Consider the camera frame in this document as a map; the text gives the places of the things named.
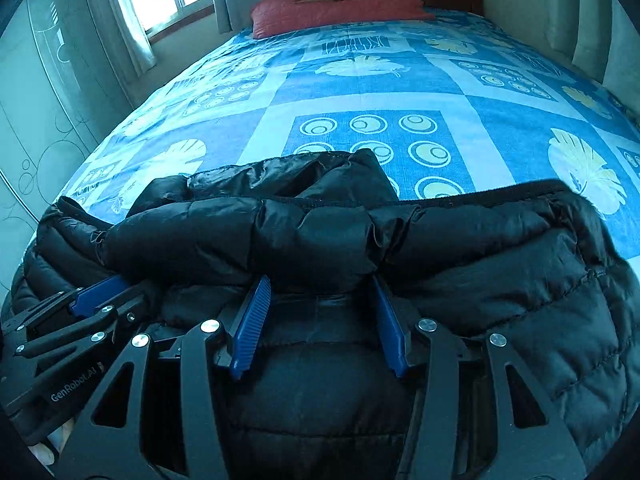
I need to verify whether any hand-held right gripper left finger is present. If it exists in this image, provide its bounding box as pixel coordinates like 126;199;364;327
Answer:
52;275;272;480

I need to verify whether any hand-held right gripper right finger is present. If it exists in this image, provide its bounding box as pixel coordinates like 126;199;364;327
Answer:
372;275;586;480

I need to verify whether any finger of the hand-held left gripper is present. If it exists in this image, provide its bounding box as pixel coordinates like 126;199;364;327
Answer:
14;281;162;362
0;275;132;342

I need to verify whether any black quilted puffer jacket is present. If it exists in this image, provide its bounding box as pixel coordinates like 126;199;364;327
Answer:
10;149;640;480

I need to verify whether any white wardrobe with circle pattern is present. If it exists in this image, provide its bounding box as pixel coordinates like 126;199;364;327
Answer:
0;0;132;291

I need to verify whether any blue patterned bed sheet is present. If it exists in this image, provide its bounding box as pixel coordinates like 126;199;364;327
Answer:
59;7;640;261

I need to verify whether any white curtain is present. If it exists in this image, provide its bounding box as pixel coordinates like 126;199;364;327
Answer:
97;0;157;79

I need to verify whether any red pillow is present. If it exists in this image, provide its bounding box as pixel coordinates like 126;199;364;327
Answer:
251;0;436;40

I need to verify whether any pale curtain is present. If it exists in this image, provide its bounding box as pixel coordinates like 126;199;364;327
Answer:
545;0;640;111

